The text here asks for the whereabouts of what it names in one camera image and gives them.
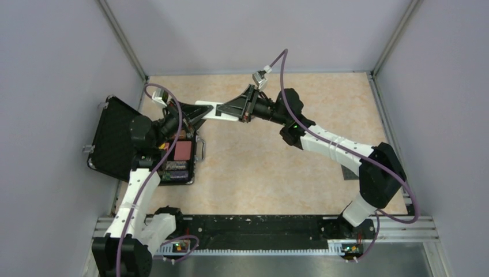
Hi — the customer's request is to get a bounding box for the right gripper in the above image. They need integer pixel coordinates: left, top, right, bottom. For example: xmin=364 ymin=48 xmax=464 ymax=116
xmin=217 ymin=85 xmax=288 ymax=126

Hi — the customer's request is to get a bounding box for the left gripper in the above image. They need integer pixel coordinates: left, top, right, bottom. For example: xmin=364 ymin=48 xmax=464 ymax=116
xmin=154 ymin=97 xmax=216 ymax=147

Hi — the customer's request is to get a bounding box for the white remote control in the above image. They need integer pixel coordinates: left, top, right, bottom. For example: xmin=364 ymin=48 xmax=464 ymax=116
xmin=195 ymin=100 xmax=239 ymax=122

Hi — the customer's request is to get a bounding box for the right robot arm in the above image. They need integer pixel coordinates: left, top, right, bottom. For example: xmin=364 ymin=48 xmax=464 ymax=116
xmin=216 ymin=85 xmax=406 ymax=238

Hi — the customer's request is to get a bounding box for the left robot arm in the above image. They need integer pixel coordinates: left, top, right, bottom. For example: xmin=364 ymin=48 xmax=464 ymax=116
xmin=92 ymin=101 xmax=213 ymax=276

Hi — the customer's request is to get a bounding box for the black open case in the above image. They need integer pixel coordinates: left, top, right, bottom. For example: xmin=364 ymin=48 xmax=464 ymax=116
xmin=87 ymin=96 xmax=198 ymax=185

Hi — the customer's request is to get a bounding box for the grey brick baseplate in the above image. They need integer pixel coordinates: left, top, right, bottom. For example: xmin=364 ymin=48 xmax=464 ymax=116
xmin=341 ymin=165 xmax=359 ymax=181

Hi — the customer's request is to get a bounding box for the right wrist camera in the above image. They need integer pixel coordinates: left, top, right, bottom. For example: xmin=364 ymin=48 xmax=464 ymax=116
xmin=252 ymin=65 xmax=272 ymax=91

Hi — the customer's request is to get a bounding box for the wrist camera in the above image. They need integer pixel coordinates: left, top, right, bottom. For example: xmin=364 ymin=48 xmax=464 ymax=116
xmin=152 ymin=88 xmax=169 ymax=108
xmin=252 ymin=65 xmax=272 ymax=91

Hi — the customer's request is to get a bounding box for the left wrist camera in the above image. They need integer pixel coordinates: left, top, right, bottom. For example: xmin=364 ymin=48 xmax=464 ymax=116
xmin=152 ymin=88 xmax=169 ymax=108

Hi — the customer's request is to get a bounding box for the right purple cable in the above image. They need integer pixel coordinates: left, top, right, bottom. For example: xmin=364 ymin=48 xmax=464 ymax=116
xmin=269 ymin=48 xmax=420 ymax=263

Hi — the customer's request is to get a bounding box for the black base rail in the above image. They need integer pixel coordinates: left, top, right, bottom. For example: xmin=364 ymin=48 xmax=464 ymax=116
xmin=156 ymin=215 xmax=375 ymax=258

